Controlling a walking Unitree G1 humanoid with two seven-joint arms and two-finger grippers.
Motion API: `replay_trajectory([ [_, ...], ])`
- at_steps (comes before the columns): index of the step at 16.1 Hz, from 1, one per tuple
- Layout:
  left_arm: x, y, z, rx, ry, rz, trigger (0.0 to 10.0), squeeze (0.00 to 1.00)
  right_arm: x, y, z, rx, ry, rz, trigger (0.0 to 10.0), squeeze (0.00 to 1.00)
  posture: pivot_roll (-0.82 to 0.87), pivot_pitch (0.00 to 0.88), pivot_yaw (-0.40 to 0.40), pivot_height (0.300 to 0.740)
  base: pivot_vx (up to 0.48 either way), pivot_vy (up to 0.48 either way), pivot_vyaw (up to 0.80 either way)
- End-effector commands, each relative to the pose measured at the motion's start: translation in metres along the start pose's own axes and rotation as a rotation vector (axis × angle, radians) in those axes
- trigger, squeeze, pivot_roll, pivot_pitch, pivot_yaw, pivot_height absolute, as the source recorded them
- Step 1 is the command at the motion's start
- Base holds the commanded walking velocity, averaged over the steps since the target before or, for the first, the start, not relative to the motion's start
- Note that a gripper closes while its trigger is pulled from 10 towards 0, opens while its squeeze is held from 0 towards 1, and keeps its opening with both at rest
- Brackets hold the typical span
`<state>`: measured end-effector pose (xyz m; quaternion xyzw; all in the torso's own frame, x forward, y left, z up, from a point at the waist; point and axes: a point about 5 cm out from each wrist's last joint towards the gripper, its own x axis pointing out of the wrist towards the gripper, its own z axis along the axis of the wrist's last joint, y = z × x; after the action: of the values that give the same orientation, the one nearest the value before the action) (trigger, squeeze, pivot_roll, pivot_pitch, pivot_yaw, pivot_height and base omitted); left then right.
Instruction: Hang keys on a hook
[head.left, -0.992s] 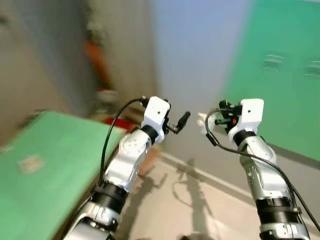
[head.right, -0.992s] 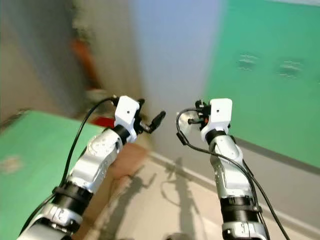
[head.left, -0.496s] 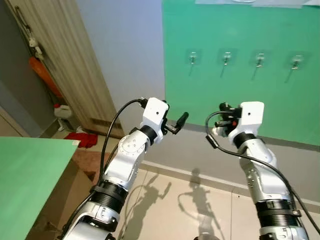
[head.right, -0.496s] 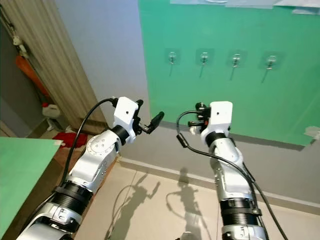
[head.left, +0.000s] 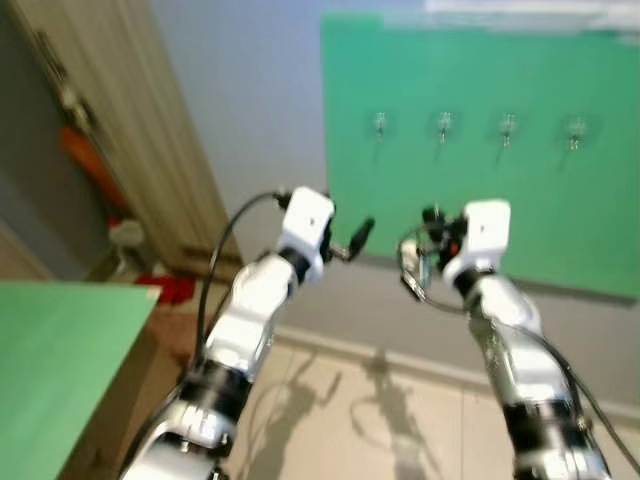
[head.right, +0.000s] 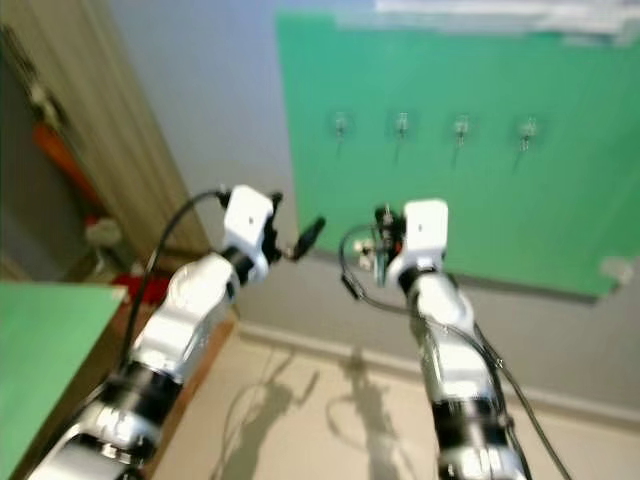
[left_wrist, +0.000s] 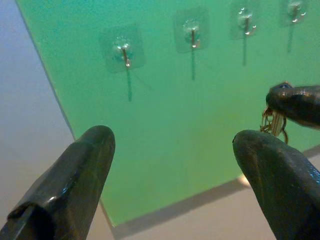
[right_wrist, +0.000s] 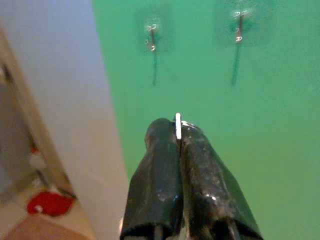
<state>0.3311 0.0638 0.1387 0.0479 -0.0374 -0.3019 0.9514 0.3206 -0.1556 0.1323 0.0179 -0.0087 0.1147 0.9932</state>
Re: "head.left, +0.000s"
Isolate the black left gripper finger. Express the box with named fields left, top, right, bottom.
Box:
left=334, top=216, right=377, bottom=264

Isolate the clear adhesive metal hook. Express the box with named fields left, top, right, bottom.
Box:
left=496, top=112, right=521, bottom=147
left=563, top=115, right=589, bottom=151
left=433, top=110, right=457, bottom=144
left=370, top=110, right=393, bottom=143

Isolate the red cloth bundle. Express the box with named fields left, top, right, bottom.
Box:
left=133, top=274, right=198, bottom=304

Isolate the white jug red cap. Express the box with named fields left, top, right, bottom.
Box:
left=108, top=218, right=147, bottom=273

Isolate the clear wide tape strip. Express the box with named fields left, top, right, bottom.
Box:
left=385, top=0, right=640, bottom=33

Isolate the light wooden cabinet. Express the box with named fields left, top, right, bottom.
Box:
left=8, top=0, right=239, bottom=278

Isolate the orange bag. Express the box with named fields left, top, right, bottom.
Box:
left=58, top=124, right=133, bottom=217

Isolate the green table board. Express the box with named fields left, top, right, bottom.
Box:
left=0, top=281, right=162, bottom=480

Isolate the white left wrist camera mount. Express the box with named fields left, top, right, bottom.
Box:
left=277, top=186, right=337, bottom=283

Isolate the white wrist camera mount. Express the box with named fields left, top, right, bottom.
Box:
left=277, top=186, right=337, bottom=283
left=441, top=199, right=514, bottom=288

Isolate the green wall board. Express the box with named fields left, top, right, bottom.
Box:
left=319, top=10, right=640, bottom=300

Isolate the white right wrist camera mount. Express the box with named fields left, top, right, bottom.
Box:
left=441, top=199, right=514, bottom=288

